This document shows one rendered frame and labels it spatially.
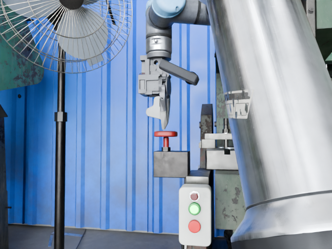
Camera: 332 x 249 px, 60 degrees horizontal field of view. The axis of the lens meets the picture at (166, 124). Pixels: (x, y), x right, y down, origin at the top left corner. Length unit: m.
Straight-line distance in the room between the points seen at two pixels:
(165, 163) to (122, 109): 1.53
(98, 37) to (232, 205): 0.87
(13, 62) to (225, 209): 1.41
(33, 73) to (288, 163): 1.83
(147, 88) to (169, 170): 0.23
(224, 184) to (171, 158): 0.16
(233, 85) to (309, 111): 0.06
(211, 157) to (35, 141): 1.93
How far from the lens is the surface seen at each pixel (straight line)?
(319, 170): 0.20
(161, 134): 0.78
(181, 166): 0.78
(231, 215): 0.82
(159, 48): 0.81
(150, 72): 0.82
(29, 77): 1.92
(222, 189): 0.80
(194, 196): 0.68
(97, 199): 2.40
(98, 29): 1.33
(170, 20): 0.77
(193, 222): 0.70
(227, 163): 0.88
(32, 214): 2.67
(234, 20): 0.27
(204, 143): 1.00
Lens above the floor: 0.75
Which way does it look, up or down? 2 degrees up
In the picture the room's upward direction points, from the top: straight up
